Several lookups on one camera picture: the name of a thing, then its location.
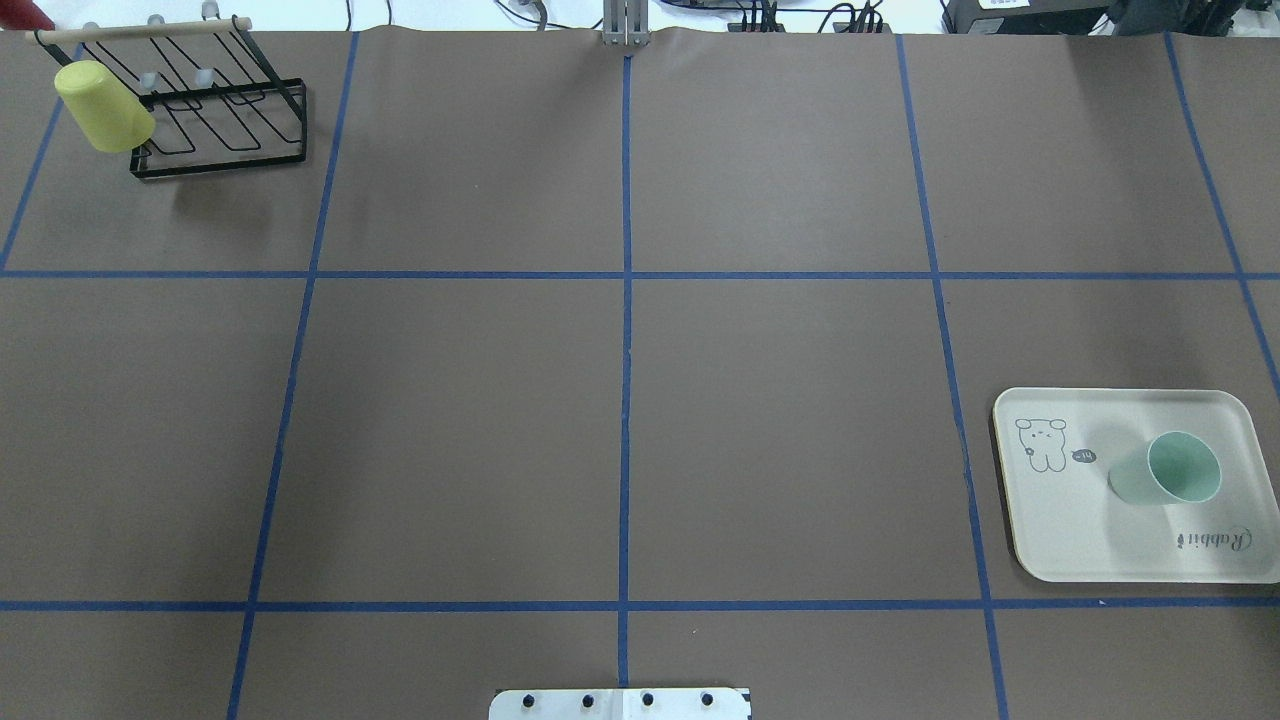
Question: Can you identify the green cup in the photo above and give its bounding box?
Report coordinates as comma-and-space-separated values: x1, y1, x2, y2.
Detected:
1108, 430, 1222, 506

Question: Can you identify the cream rabbit tray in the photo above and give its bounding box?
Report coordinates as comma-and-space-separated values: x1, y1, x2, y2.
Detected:
992, 387, 1279, 584

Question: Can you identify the yellow cup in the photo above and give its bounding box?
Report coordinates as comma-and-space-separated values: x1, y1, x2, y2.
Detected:
54, 60, 156, 152

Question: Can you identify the black desktop computer box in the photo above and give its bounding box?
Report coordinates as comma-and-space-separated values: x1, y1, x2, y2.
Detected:
941, 1, 1112, 36

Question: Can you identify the aluminium frame post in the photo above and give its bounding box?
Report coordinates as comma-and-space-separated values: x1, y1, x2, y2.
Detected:
600, 0, 650, 47

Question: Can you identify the white camera pillar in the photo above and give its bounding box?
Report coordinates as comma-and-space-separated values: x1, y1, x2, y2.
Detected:
488, 687, 753, 719

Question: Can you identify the black wire cup rack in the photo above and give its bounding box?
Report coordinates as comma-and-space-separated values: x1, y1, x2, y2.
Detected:
33, 1, 310, 181

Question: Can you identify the wooden rack handle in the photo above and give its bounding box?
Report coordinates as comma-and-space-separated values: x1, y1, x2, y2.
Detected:
24, 15, 253, 45

